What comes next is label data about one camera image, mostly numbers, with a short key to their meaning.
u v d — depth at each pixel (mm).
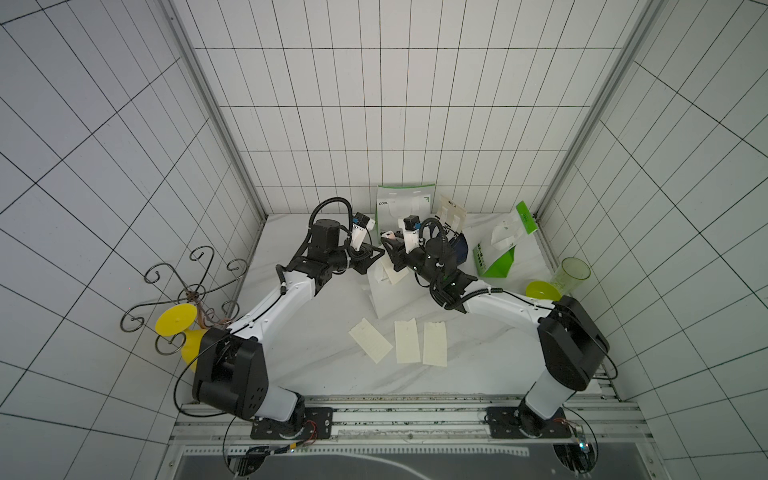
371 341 878
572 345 451
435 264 610
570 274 871
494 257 925
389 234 776
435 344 858
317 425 717
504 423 721
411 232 684
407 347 858
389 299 881
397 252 709
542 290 942
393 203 1006
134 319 580
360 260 697
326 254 637
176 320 579
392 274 813
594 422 759
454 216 899
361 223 712
